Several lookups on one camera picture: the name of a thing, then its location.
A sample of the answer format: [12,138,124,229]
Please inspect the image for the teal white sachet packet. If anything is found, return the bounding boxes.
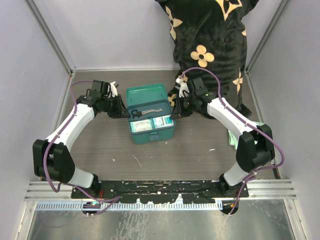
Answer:
[151,115,175,129]

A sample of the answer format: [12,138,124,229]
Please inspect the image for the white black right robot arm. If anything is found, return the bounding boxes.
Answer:
[171,77,275,197]

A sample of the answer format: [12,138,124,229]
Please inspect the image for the light green cloth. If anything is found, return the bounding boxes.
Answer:
[228,122,264,151]

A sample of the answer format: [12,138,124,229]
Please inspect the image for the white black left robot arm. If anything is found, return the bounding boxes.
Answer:
[32,80,130,198]

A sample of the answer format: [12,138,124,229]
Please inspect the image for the dark teal divided tray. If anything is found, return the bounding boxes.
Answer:
[127,100,175,134]

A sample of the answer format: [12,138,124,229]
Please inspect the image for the aluminium slotted rail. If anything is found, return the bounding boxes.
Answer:
[24,181,223,214]

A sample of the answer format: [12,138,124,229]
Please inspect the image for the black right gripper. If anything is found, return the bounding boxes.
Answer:
[170,94,196,120]

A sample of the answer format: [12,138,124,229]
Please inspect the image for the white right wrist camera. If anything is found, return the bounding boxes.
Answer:
[175,77,190,98]

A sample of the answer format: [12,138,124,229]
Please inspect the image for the black floral plush blanket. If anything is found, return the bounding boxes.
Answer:
[158,0,258,117]

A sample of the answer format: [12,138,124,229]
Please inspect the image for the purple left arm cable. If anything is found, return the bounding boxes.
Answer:
[43,80,122,216]

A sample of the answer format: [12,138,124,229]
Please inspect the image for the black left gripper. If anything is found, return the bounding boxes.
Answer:
[102,93,131,119]

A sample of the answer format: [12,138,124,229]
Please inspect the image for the teal medicine kit box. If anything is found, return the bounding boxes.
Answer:
[125,83,176,145]

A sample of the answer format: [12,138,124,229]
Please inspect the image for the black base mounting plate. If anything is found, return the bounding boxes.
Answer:
[85,180,241,204]

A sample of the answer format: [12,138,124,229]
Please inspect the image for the white gauze pad stack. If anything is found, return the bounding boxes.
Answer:
[130,119,153,133]

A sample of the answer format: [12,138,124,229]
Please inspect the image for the black handled scissors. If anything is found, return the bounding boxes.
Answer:
[131,108,162,119]

